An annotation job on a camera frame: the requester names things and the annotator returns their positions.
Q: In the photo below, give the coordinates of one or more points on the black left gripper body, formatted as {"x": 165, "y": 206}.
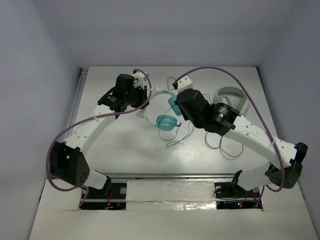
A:
{"x": 141, "y": 95}

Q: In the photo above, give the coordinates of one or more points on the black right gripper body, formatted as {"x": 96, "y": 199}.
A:
{"x": 195, "y": 121}

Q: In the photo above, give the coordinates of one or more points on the teal white cat-ear headphones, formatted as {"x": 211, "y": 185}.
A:
{"x": 163, "y": 122}

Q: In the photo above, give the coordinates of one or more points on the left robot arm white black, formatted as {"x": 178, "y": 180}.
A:
{"x": 66, "y": 157}

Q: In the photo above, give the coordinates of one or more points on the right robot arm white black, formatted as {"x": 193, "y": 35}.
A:
{"x": 284, "y": 165}

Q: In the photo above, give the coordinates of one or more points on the grey white headphones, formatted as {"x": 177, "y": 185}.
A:
{"x": 234, "y": 97}

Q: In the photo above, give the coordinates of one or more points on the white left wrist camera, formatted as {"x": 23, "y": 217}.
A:
{"x": 139, "y": 79}

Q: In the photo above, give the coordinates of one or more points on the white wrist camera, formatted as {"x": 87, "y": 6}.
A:
{"x": 139, "y": 79}
{"x": 183, "y": 84}

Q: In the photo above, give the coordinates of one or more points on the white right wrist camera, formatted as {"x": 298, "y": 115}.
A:
{"x": 183, "y": 84}

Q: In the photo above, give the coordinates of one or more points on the aluminium rail frame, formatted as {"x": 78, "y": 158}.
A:
{"x": 66, "y": 155}

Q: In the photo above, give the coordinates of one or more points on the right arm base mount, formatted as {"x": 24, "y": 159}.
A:
{"x": 230, "y": 196}

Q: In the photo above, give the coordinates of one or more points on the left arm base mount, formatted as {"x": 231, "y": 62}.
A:
{"x": 111, "y": 197}

